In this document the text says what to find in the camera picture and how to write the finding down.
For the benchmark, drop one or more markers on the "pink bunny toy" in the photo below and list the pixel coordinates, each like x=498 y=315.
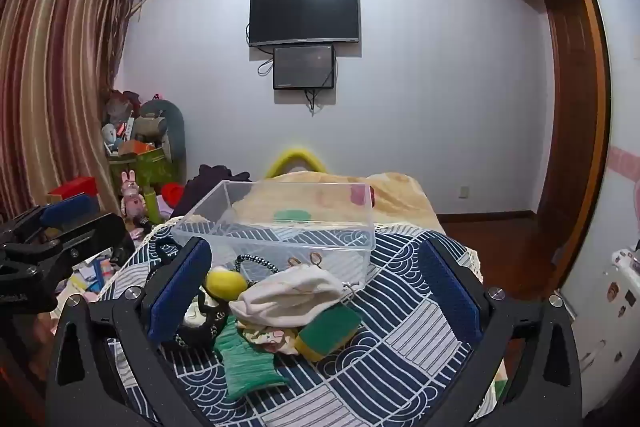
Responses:
x=131 y=197

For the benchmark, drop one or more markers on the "yellow printed blanket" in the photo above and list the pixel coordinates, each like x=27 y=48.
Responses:
x=400 y=202

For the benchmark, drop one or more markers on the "striped brown curtain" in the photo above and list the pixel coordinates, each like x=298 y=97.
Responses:
x=55 y=82

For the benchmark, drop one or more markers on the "green box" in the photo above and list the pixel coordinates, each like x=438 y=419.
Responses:
x=150 y=168

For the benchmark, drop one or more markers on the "yellow ball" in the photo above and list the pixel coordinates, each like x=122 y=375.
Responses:
x=226 y=284

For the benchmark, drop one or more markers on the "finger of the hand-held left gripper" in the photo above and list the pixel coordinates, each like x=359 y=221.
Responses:
x=97 y=232
x=70 y=209

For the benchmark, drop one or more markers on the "red box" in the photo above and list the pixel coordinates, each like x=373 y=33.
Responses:
x=75 y=189

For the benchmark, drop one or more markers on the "grey curved cushion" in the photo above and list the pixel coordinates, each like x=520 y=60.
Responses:
x=174 y=132

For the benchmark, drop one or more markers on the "dark cloth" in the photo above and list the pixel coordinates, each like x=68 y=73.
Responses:
x=210 y=187

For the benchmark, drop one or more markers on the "white cloth pouch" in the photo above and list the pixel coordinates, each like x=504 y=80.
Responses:
x=290 y=297

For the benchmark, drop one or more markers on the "pile of toys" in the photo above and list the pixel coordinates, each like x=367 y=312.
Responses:
x=125 y=127

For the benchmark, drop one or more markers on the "clear plastic storage box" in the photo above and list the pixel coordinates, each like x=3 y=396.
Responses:
x=300 y=252

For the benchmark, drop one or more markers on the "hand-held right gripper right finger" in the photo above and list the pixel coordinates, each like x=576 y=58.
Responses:
x=450 y=294

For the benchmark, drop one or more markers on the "red soft item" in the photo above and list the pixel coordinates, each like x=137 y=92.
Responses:
x=174 y=193

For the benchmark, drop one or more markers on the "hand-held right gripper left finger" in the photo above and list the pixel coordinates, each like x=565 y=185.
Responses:
x=179 y=294

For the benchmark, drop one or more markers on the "wall socket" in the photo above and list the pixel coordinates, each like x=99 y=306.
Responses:
x=464 y=193

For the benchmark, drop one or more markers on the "green and yellow sponge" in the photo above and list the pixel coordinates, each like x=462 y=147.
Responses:
x=330 y=331

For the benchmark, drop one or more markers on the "black patterned pouch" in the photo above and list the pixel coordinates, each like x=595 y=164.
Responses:
x=205 y=333

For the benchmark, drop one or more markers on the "green knitted cloth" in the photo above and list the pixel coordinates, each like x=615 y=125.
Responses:
x=245 y=363

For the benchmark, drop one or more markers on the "blue wave-pattern tablecloth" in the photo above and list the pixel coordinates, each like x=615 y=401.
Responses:
x=400 y=349

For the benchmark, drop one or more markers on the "pile of scattered papers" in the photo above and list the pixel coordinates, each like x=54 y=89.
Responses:
x=95 y=274

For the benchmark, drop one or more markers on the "white cabinet with stickers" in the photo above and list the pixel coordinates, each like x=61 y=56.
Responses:
x=610 y=332

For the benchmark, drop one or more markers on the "large black television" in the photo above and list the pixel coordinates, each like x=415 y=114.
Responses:
x=305 y=14

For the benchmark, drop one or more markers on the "black dotted hair band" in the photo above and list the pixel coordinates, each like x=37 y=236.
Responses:
x=261 y=262

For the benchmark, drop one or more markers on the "green bottle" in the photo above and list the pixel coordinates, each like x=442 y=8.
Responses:
x=152 y=203

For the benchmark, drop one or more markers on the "floral cloth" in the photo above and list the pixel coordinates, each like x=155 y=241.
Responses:
x=270 y=340

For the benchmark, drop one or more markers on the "small black monitor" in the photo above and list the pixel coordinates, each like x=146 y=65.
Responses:
x=304 y=68

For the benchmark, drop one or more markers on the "wooden door frame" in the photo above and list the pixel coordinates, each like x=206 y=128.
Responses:
x=582 y=107

